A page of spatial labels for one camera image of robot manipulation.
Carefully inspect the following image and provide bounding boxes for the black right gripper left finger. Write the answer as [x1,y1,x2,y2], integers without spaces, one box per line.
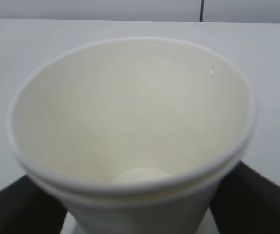
[0,176,67,234]

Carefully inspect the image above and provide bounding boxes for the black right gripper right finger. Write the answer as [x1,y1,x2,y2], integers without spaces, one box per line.
[210,162,280,234]

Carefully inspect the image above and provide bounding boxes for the white paper cup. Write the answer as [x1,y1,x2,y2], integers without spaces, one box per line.
[6,37,257,234]

